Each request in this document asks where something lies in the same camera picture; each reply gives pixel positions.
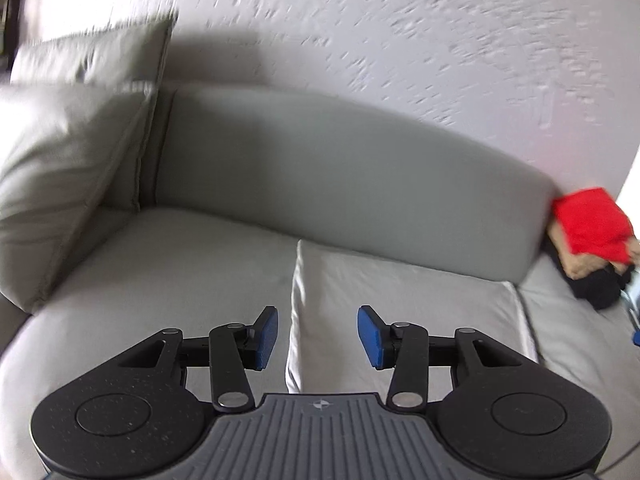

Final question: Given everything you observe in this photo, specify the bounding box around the tan folded garment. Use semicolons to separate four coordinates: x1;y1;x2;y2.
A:
547;220;639;280

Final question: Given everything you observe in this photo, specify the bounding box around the grey sofa cushion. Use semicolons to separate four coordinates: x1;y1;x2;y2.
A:
1;13;177;313

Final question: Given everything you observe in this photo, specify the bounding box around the red folded garment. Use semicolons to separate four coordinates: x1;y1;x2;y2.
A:
552;188;634;264

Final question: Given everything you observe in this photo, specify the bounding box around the black folded garment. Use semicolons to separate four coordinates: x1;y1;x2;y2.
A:
541;236;636;311

